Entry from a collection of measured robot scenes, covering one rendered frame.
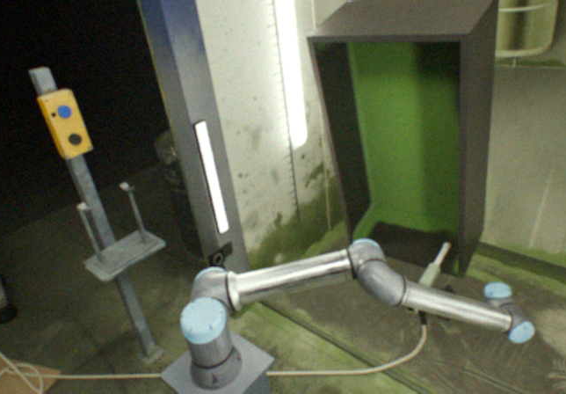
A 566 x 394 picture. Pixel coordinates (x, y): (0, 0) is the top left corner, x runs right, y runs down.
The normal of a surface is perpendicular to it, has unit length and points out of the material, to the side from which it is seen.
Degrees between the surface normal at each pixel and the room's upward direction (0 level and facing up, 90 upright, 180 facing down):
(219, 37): 90
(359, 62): 102
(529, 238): 57
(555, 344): 0
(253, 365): 0
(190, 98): 90
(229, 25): 90
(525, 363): 0
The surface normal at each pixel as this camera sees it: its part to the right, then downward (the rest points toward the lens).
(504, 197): -0.63, -0.10
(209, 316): -0.12, -0.81
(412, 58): -0.54, 0.63
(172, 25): 0.74, 0.25
